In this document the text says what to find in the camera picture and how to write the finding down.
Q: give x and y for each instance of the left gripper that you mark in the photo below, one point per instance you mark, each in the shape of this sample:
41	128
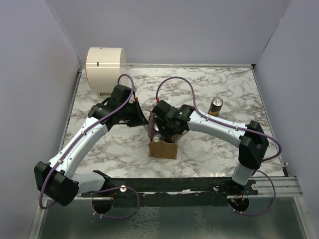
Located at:
140	119

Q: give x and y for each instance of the black and gold can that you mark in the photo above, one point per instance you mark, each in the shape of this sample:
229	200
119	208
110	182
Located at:
215	106

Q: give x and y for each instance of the cream cylindrical container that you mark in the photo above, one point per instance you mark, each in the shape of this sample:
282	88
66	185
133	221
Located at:
103	67

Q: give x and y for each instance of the silver top can front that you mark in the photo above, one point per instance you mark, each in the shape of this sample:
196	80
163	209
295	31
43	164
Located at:
157	138

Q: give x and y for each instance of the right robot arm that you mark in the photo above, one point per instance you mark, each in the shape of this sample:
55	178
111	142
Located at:
248	138

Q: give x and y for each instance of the purple soda can middle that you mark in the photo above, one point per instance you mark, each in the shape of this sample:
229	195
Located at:
155	128

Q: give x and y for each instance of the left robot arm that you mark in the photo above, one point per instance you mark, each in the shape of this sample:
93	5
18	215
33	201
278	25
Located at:
57	178

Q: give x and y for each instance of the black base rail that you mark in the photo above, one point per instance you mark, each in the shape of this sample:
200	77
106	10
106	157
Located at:
169	192

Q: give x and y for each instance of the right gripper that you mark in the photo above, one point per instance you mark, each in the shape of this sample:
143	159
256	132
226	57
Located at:
163	130

